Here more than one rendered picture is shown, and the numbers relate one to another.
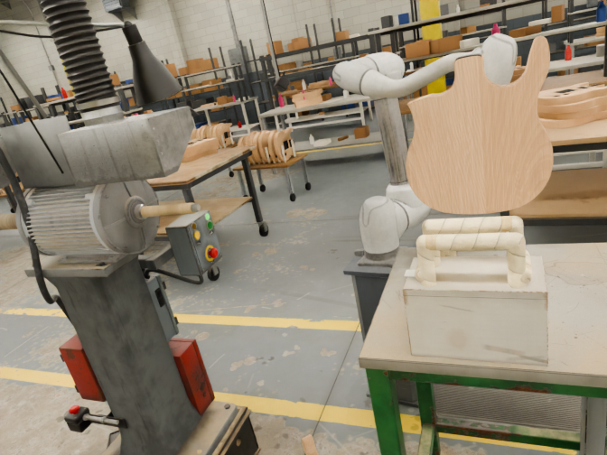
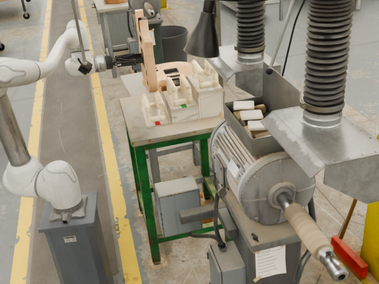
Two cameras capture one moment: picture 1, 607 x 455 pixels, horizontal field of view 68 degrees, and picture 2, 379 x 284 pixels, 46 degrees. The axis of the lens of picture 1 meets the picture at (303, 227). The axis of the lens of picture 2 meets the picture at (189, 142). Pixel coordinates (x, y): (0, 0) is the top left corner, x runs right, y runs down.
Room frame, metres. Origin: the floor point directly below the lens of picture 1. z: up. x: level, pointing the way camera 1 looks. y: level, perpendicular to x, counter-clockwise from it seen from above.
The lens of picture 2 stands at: (2.39, 1.57, 2.11)
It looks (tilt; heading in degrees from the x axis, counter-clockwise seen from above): 30 degrees down; 233
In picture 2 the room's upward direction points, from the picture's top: 5 degrees counter-clockwise
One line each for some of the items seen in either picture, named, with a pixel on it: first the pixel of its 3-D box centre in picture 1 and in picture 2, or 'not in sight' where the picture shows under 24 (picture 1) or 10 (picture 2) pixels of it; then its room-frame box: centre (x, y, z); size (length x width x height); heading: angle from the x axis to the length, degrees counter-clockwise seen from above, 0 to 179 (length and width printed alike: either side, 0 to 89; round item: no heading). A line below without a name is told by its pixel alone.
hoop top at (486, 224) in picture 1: (470, 225); (197, 67); (0.86, -0.34, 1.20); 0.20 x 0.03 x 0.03; 64
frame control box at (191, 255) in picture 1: (179, 253); (189, 221); (1.61, 0.48, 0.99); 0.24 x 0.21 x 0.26; 65
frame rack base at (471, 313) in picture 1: (474, 307); (205, 94); (0.83, -0.33, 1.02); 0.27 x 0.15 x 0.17; 65
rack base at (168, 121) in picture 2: not in sight; (155, 115); (1.11, -0.46, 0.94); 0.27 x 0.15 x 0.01; 65
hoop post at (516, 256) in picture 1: (516, 263); (207, 67); (0.75, -0.38, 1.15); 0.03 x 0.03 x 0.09
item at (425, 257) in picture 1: (426, 263); (215, 78); (0.83, -0.23, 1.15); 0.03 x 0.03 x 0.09
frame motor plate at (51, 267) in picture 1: (90, 255); (265, 207); (1.45, 0.72, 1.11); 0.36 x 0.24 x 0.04; 65
